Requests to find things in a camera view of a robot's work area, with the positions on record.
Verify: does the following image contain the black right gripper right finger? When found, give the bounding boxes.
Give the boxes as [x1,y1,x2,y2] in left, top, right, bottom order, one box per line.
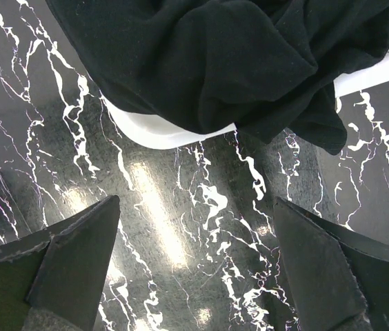
[273,198,389,330]

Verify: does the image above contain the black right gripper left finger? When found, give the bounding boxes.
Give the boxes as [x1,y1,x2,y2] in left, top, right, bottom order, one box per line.
[0,195,120,330]

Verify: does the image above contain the white plastic basket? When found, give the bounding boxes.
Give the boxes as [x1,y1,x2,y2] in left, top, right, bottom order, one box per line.
[101,51,389,150]

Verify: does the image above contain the black t-shirt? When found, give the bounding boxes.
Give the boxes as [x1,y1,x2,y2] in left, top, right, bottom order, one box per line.
[48,0,389,155]

